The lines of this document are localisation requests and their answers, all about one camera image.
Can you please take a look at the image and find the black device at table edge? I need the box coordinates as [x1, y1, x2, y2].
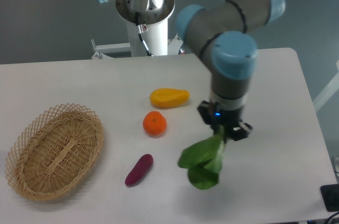
[320, 184, 338, 212]

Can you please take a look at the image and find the yellow papaya half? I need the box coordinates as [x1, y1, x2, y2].
[149, 88, 190, 108]

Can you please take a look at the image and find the woven wicker basket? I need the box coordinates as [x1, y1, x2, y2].
[5, 103, 104, 201]

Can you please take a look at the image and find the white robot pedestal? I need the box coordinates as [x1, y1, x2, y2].
[115, 0, 175, 57]

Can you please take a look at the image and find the orange tangerine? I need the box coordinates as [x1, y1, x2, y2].
[142, 111, 167, 136]

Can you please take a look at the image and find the green bok choy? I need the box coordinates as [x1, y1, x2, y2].
[177, 126, 226, 190]

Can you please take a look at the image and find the purple sweet potato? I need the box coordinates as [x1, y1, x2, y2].
[124, 154, 154, 187]

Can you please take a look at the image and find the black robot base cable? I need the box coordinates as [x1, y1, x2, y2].
[135, 11, 154, 57]

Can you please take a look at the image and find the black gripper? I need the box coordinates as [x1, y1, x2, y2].
[197, 100, 253, 141]

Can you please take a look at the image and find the white pedestal foot frame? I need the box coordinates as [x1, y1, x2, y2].
[91, 33, 187, 59]

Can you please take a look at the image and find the white table leg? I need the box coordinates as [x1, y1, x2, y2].
[313, 71, 338, 112]

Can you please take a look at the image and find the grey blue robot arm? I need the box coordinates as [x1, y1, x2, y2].
[97, 0, 286, 141]

